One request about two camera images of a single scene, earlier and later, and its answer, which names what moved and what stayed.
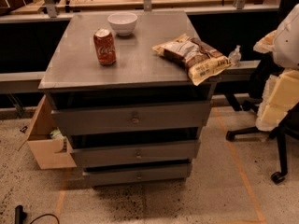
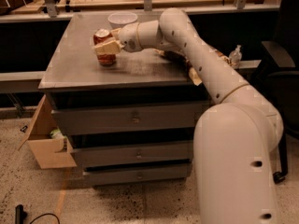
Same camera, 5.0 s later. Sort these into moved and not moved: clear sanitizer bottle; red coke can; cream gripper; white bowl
Moved: cream gripper
Not moved: clear sanitizer bottle; white bowl; red coke can
